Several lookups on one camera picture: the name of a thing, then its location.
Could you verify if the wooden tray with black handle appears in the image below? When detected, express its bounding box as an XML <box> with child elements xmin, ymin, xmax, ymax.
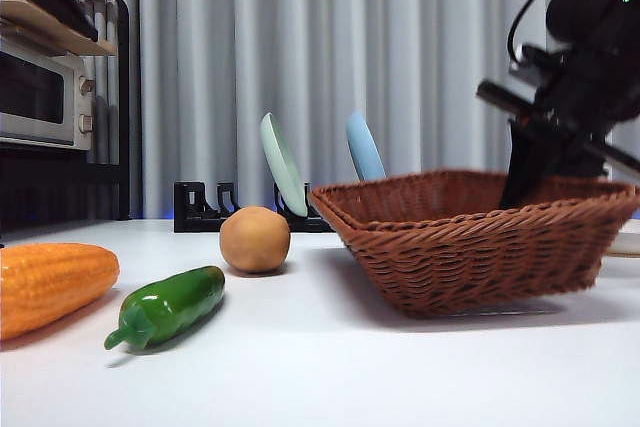
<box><xmin>0</xmin><ymin>0</ymin><xmax>120</xmax><ymax>57</ymax></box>

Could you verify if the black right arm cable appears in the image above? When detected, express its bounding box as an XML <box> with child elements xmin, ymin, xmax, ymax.
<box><xmin>506</xmin><ymin>0</ymin><xmax>604</xmax><ymax>67</ymax></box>

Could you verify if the brown wicker basket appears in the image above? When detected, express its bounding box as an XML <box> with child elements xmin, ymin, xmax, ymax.
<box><xmin>307</xmin><ymin>170</ymin><xmax>640</xmax><ymax>320</ymax></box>

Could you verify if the white toaster oven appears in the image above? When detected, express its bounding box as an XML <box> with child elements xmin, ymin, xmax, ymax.
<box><xmin>0</xmin><ymin>36</ymin><xmax>96</xmax><ymax>152</ymax></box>

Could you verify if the white plate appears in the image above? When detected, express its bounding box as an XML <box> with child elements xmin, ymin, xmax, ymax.
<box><xmin>607</xmin><ymin>220</ymin><xmax>640</xmax><ymax>258</ymax></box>

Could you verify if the light blue plate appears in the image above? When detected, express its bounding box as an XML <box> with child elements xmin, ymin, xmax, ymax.
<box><xmin>345</xmin><ymin>111</ymin><xmax>388</xmax><ymax>182</ymax></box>

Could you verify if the grey curtain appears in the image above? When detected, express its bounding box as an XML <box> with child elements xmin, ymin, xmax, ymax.
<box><xmin>39</xmin><ymin>0</ymin><xmax>640</xmax><ymax>222</ymax></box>

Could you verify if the pale green plate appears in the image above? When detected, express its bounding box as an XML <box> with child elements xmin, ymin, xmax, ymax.
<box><xmin>259</xmin><ymin>112</ymin><xmax>309</xmax><ymax>217</ymax></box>

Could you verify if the black metal shelf frame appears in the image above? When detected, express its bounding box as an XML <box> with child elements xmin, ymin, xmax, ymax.
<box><xmin>0</xmin><ymin>0</ymin><xmax>132</xmax><ymax>243</ymax></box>

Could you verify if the orange toy corn cob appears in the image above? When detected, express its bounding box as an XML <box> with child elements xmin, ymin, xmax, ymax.
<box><xmin>0</xmin><ymin>242</ymin><xmax>121</xmax><ymax>341</ymax></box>

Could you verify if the black plate rack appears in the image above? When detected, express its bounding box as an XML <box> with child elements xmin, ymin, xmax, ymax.
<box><xmin>173</xmin><ymin>180</ymin><xmax>336</xmax><ymax>234</ymax></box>

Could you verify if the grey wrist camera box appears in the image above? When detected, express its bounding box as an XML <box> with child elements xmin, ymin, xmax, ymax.
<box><xmin>510</xmin><ymin>43</ymin><xmax>570</xmax><ymax>82</ymax></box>

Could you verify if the green toy cucumber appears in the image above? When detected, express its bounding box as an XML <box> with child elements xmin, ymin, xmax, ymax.
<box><xmin>103</xmin><ymin>265</ymin><xmax>226</xmax><ymax>353</ymax></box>

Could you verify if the tan toy potato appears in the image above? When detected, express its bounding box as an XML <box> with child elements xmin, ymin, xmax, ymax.
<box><xmin>219</xmin><ymin>205</ymin><xmax>292</xmax><ymax>276</ymax></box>

